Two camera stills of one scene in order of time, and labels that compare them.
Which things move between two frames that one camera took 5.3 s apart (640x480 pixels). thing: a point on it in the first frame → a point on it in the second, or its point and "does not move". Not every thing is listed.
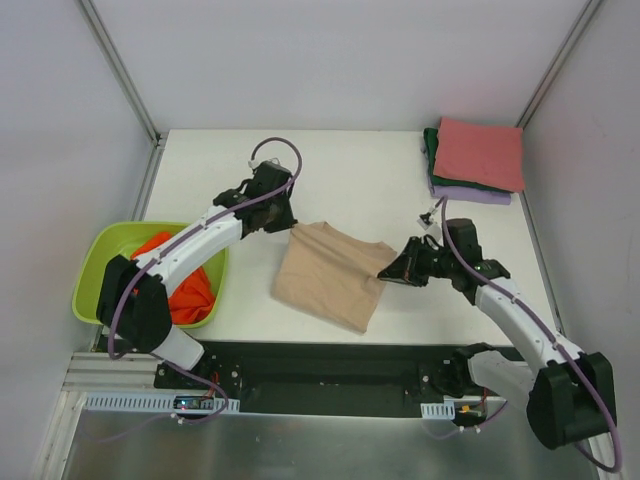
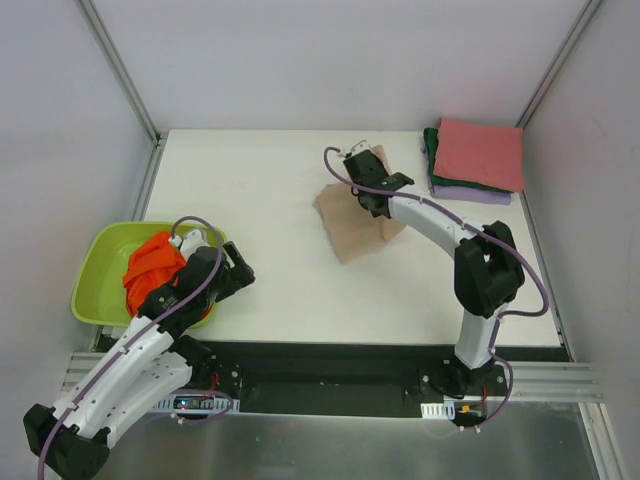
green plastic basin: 123,239 does not move
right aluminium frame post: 584,19 does not move
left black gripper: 278,215 → 232,267
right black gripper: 417,265 → 361,163
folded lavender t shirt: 471,194 does not move
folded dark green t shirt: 430,140 does not move
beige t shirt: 330,274 → 351,229
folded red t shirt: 479,153 does not move
